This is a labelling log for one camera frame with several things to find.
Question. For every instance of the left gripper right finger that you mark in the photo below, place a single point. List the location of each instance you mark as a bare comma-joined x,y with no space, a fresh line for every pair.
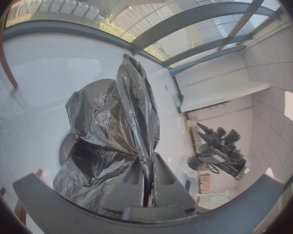
168,191

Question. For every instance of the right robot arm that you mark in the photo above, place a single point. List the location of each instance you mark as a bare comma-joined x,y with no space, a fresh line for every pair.
234,168

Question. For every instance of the white trash bin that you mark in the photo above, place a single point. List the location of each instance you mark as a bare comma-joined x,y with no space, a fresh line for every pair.
64,150

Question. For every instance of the black plastic bag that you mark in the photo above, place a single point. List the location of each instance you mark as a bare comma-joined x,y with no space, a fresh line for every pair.
100,111

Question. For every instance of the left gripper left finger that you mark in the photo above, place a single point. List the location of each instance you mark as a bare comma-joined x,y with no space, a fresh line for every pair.
127,191

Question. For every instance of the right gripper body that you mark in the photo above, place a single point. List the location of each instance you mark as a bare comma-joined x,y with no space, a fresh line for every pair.
216,150

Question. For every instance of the window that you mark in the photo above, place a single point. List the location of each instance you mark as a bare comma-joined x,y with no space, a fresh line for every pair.
197,13

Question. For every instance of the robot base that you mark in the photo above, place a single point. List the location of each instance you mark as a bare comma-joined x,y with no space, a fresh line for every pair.
190,181

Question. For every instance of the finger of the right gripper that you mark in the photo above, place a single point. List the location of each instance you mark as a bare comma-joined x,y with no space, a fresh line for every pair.
203,128
205,138

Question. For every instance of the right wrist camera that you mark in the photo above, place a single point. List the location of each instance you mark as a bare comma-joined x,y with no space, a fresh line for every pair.
234,135

